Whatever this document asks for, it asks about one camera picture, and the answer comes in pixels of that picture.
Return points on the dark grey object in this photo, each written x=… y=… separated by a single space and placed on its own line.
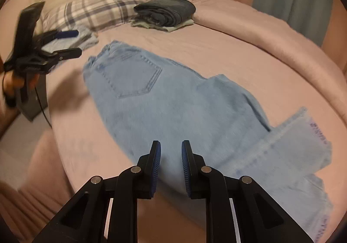
x=36 y=102

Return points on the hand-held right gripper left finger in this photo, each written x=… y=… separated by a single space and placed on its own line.
x=156 y=168

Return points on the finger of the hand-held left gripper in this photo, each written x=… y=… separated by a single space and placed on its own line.
x=63 y=34
x=66 y=53

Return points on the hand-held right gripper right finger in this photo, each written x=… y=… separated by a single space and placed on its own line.
x=186 y=170

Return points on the person's left hand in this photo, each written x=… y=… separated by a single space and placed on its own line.
x=8 y=83

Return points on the folded dark denim jeans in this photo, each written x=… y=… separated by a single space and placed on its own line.
x=165 y=10

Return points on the plaid pillow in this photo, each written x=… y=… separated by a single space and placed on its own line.
x=95 y=10

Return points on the striped light blue cloth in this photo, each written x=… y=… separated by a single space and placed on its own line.
x=86 y=40

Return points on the pink duvet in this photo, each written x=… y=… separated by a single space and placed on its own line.
x=271 y=23

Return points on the light blue denim pants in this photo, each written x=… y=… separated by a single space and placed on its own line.
x=162 y=91

